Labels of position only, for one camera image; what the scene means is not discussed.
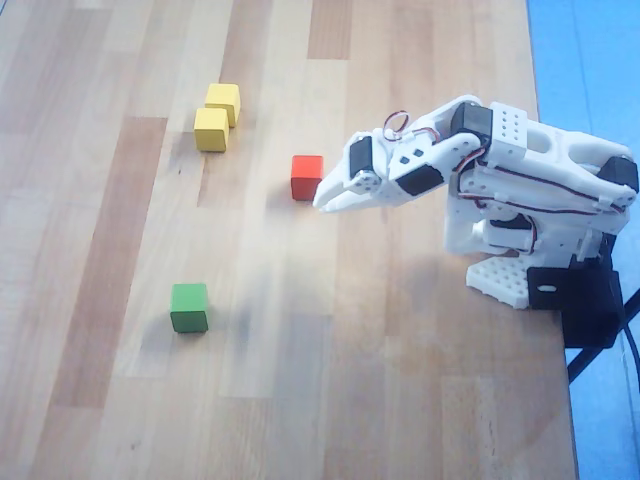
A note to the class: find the black table leg bar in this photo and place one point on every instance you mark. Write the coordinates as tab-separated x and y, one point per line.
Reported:
585	357

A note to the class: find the yellow wooden cube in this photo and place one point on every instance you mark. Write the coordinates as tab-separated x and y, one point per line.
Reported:
225	95
211	130

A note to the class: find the black table clamp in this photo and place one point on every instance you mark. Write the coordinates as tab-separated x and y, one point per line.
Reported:
585	310

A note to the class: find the red wooden cube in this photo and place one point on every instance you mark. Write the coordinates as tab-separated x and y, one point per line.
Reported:
304	172

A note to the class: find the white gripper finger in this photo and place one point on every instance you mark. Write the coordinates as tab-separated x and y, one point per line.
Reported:
360	195
332	185

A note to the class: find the green wooden cube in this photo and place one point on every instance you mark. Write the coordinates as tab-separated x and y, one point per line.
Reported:
189	307

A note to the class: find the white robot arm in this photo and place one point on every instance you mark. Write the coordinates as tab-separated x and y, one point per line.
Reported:
550	145

